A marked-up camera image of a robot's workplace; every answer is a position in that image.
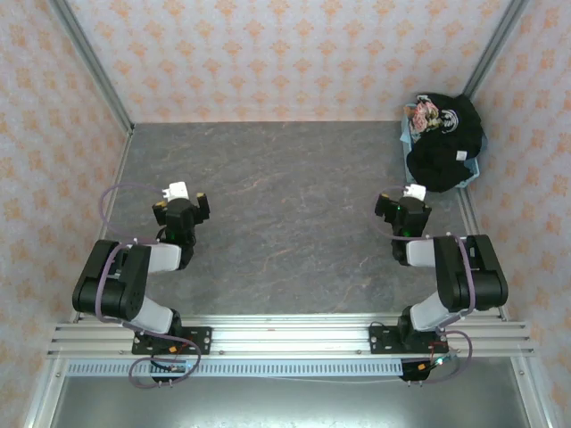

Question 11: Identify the black t-shirt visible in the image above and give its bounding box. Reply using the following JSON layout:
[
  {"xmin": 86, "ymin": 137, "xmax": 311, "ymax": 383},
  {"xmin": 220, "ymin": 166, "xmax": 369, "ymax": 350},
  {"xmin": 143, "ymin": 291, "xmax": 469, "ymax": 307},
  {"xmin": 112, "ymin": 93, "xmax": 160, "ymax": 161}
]
[{"xmin": 403, "ymin": 92, "xmax": 487, "ymax": 193}]

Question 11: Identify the light blue plastic basket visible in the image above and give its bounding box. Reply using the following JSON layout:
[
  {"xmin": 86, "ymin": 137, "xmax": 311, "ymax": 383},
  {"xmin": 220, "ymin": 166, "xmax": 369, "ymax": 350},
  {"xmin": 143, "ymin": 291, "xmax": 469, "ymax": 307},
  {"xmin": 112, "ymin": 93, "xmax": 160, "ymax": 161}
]
[{"xmin": 400, "ymin": 104, "xmax": 482, "ymax": 191}]

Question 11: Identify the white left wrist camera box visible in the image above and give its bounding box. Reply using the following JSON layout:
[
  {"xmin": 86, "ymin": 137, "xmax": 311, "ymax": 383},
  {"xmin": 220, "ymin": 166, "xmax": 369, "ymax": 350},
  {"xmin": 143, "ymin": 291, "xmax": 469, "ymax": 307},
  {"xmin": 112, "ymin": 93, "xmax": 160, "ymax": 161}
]
[{"xmin": 161, "ymin": 180, "xmax": 191, "ymax": 201}]

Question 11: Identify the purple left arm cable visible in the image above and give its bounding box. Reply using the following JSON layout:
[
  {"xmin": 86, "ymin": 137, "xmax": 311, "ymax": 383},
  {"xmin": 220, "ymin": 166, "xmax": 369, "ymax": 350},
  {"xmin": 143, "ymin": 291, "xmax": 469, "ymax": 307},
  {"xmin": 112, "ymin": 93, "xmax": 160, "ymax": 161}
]
[{"xmin": 96, "ymin": 183, "xmax": 203, "ymax": 389}]

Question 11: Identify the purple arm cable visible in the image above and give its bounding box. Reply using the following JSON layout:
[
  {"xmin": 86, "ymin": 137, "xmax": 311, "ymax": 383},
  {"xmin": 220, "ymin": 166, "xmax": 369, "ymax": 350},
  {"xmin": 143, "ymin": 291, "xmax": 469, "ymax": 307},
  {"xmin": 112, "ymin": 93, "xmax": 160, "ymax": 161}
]
[
  {"xmin": 373, "ymin": 185, "xmax": 475, "ymax": 385},
  {"xmin": 96, "ymin": 183, "xmax": 203, "ymax": 389}
]

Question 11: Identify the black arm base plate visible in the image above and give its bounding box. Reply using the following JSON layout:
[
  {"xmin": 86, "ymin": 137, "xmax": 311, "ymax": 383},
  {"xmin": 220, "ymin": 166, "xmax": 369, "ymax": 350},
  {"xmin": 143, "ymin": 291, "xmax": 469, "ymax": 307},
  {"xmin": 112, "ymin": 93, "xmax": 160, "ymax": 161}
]
[
  {"xmin": 368, "ymin": 324, "xmax": 450, "ymax": 356},
  {"xmin": 131, "ymin": 326, "xmax": 213, "ymax": 356}
]

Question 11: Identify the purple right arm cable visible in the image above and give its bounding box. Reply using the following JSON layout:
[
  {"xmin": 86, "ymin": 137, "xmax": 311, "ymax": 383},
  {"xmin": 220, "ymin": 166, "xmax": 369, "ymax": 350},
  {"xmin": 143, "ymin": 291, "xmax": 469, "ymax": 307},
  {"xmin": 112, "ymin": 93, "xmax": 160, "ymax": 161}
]
[{"xmin": 373, "ymin": 185, "xmax": 475, "ymax": 385}]

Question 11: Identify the aluminium mounting rail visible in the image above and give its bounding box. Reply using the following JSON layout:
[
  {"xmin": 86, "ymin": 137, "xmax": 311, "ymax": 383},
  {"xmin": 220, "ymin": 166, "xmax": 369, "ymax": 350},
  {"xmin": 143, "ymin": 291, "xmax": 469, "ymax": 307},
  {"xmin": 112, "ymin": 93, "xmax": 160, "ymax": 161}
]
[{"xmin": 46, "ymin": 314, "xmax": 536, "ymax": 358}]

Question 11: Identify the aluminium frame post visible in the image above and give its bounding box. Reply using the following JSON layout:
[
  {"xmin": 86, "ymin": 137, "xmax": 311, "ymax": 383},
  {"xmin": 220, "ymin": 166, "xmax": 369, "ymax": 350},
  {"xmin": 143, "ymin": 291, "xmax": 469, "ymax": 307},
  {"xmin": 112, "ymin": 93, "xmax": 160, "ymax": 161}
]
[
  {"xmin": 46, "ymin": 0, "xmax": 136, "ymax": 135},
  {"xmin": 461, "ymin": 0, "xmax": 532, "ymax": 98}
]

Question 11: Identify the grey slotted cable duct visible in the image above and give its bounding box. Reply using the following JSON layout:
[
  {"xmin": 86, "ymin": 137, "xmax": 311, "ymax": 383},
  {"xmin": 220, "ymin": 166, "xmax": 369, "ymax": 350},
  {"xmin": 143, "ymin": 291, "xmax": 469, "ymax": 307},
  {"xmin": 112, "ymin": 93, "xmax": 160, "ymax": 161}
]
[{"xmin": 66, "ymin": 359, "xmax": 405, "ymax": 378}]

